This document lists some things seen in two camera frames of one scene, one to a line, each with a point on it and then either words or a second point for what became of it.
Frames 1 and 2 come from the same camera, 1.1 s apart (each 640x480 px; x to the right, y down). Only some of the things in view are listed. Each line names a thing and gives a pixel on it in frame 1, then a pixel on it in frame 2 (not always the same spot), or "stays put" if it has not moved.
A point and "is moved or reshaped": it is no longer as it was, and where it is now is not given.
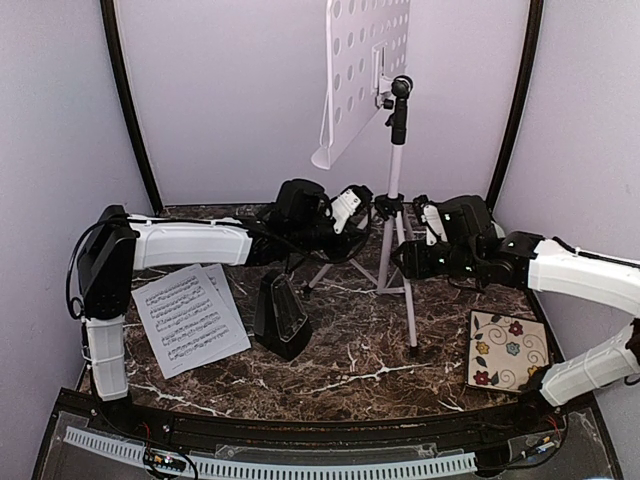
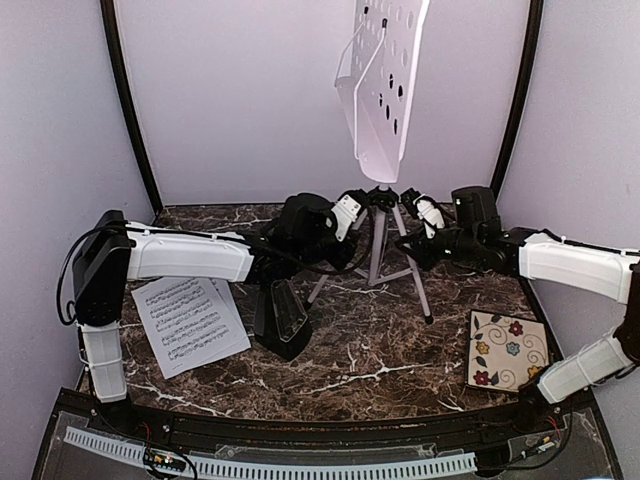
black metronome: (282, 322) stays put
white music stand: (368, 58) is moved or reshaped
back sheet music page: (218, 279) stays put
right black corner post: (532, 42) stays put
